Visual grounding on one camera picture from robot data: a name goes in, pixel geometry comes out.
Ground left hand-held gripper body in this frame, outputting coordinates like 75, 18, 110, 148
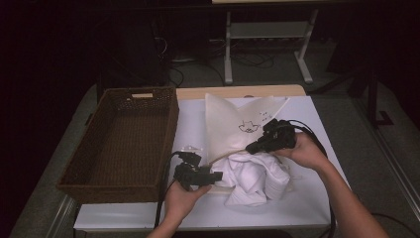
172, 144, 214, 192

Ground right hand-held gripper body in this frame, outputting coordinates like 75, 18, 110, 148
260, 118, 297, 154

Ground white garment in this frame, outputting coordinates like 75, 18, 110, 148
211, 152, 292, 208

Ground person's left hand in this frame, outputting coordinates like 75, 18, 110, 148
163, 179, 213, 230

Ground person's right hand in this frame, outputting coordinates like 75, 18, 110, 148
272, 131, 330, 173

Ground white table cover sheet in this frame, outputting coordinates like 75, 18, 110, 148
72, 94, 351, 232

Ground brown wicker basket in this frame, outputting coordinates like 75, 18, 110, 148
55, 86, 180, 204

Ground black metal stand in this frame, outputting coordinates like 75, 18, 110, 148
346, 65, 394, 129

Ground black cable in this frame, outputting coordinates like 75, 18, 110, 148
371, 212, 420, 238
286, 118, 337, 238
154, 150, 186, 230

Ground white metal desk frame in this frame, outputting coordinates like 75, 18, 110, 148
223, 9, 320, 85

